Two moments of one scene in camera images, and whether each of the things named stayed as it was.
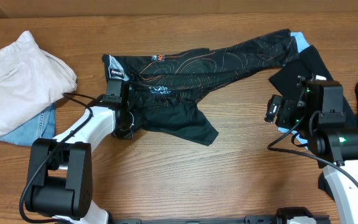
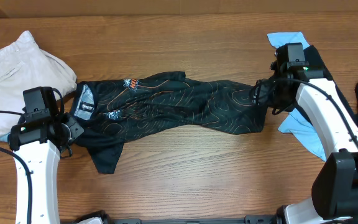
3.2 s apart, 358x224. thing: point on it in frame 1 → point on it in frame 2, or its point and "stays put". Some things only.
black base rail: (248, 219) stays put
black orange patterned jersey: (173, 90) → (112, 112)
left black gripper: (124, 134) → (76, 129)
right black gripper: (286, 107) → (261, 98)
